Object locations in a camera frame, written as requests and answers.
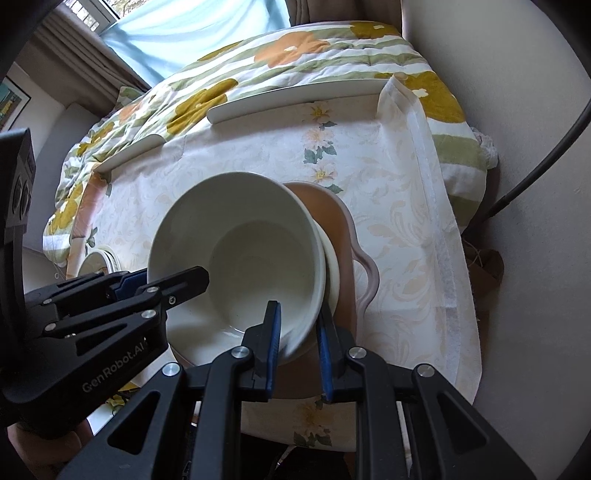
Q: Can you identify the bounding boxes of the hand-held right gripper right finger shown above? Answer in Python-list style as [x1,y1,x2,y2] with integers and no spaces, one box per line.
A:
[316,300,536,480]

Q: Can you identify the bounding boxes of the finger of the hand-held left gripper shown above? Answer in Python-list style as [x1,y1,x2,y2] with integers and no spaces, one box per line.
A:
[44,267,209,340]
[25,272,148,329]

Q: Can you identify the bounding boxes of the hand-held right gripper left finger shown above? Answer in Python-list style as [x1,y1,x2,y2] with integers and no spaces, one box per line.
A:
[55,300,282,480]

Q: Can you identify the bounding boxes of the white plate with yellow flowers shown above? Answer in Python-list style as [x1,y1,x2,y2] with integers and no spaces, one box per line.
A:
[78,246,122,282]

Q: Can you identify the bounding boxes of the white bowl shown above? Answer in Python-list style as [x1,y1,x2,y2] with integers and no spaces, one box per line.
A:
[148,172,328,356]

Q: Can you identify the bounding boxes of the large white plate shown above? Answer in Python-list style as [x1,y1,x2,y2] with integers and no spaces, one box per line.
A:
[166,222,345,370]

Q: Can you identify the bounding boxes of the pink plate with handles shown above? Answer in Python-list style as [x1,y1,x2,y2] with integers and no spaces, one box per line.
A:
[277,181,380,398]

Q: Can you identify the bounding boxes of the person's left hand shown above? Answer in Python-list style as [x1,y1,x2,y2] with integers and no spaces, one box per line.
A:
[7,421,95,469]

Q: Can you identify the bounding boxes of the floral cream tablecloth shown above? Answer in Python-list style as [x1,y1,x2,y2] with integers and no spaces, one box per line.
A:
[65,76,483,450]

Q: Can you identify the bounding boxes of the brown paper bag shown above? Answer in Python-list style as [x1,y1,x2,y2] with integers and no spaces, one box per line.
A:
[466,240,504,296]

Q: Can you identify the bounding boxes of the white bed table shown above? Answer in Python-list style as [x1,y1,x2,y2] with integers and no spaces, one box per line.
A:
[95,80,395,174]

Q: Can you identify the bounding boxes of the light blue curtain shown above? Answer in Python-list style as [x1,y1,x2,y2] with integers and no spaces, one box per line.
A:
[99,0,291,88]

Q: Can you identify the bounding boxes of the yellow green floral blanket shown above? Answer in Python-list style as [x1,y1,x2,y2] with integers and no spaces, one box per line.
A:
[44,21,488,278]

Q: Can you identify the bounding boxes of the window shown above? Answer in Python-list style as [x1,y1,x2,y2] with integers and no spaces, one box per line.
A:
[60,0,153,28]

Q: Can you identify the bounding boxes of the black cable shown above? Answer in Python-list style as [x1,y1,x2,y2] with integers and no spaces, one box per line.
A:
[488,99,591,217]

